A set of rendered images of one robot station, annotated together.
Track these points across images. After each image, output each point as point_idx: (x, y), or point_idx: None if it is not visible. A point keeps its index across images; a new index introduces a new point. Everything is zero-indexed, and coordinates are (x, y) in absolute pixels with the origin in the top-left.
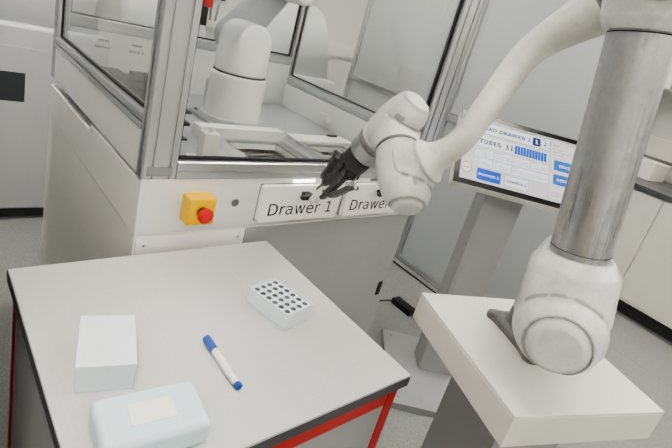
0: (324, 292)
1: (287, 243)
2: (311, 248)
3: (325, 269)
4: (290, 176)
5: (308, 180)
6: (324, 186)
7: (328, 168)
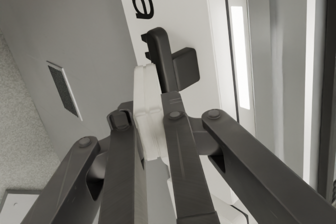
0: (83, 124)
1: (103, 32)
2: (114, 98)
3: (101, 129)
4: None
5: (243, 79)
6: (161, 126)
7: (244, 164)
